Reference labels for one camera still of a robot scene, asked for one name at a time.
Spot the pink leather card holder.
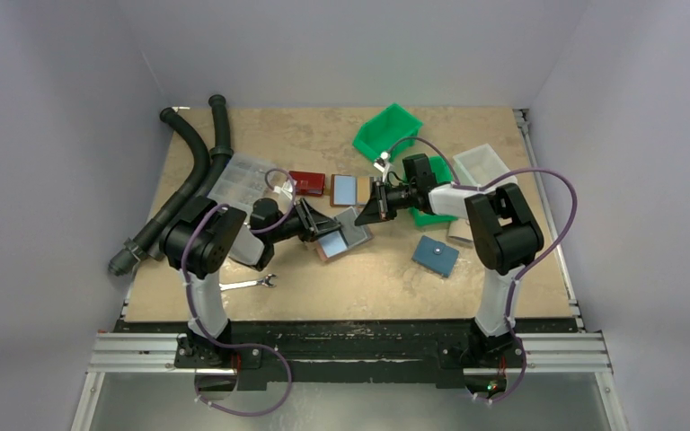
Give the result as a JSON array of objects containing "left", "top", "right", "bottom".
[{"left": 315, "top": 207, "right": 374, "bottom": 261}]

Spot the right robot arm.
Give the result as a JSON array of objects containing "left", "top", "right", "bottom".
[{"left": 355, "top": 152, "right": 544, "bottom": 338}]

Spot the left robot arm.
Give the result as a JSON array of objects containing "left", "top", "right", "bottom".
[{"left": 160, "top": 198, "right": 342, "bottom": 351}]

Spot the grey card in sleeve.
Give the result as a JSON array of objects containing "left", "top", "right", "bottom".
[{"left": 335, "top": 207, "right": 373, "bottom": 248}]

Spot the yellow striped card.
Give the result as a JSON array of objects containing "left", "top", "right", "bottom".
[{"left": 356, "top": 176, "right": 373, "bottom": 207}]

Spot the brown open card holder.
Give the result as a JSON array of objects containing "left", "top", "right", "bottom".
[{"left": 330, "top": 174, "right": 359, "bottom": 207}]

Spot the red leather card holder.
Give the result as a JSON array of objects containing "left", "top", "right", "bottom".
[{"left": 289, "top": 171, "right": 326, "bottom": 197}]

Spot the blue leather card holder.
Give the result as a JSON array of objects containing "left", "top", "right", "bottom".
[{"left": 411, "top": 235, "right": 459, "bottom": 278}]

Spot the small green plastic bin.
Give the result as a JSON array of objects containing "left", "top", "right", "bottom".
[{"left": 409, "top": 156, "right": 456, "bottom": 227}]

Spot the silver wrench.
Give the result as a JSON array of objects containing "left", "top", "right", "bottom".
[{"left": 219, "top": 273, "right": 277, "bottom": 292}]

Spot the clear white plastic bin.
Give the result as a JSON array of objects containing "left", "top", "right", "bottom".
[{"left": 453, "top": 144, "right": 510, "bottom": 188}]

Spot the clear plastic organizer box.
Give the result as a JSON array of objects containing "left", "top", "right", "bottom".
[{"left": 208, "top": 153, "right": 287, "bottom": 214}]

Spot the large green plastic bin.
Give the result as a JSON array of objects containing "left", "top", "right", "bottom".
[{"left": 352, "top": 103, "right": 423, "bottom": 162}]

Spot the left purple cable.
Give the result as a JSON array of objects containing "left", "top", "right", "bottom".
[{"left": 179, "top": 168, "right": 298, "bottom": 419}]

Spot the purple cable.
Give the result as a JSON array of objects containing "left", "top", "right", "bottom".
[
  {"left": 179, "top": 168, "right": 298, "bottom": 419},
  {"left": 380, "top": 136, "right": 579, "bottom": 406}
]

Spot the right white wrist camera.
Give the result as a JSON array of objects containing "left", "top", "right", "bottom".
[{"left": 374, "top": 152, "right": 394, "bottom": 182}]

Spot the right black corrugated hose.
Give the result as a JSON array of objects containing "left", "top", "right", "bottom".
[{"left": 146, "top": 94, "right": 234, "bottom": 261}]

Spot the black corrugated hose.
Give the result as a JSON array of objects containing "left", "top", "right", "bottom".
[
  {"left": 146, "top": 94, "right": 234, "bottom": 261},
  {"left": 107, "top": 107, "right": 211, "bottom": 277}
]

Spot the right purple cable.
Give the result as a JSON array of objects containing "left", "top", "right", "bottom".
[{"left": 380, "top": 136, "right": 579, "bottom": 406}]

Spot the left black corrugated hose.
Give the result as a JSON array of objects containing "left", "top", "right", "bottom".
[{"left": 107, "top": 107, "right": 211, "bottom": 277}]

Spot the aluminium frame rail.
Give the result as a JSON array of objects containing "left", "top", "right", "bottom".
[{"left": 71, "top": 333, "right": 196, "bottom": 430}]

